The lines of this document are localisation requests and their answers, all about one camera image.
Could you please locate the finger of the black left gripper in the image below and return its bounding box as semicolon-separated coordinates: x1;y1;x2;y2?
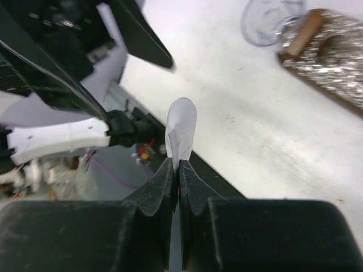
107;0;174;69

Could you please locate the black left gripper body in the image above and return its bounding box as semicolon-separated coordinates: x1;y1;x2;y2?
1;1;116;113

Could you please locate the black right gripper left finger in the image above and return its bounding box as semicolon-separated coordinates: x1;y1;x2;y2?
1;158;174;271

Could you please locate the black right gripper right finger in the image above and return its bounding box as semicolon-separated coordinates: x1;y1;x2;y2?
178;160;363;272

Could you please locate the white toothpaste blue cap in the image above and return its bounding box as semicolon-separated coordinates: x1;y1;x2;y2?
164;97;198;272

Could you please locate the brown wooden tray holder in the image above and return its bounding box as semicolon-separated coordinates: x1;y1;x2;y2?
276;8;362;116

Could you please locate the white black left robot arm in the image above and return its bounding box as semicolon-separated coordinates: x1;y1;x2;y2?
1;1;174;165

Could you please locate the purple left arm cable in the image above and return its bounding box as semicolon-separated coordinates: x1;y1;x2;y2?
87;151;154;190

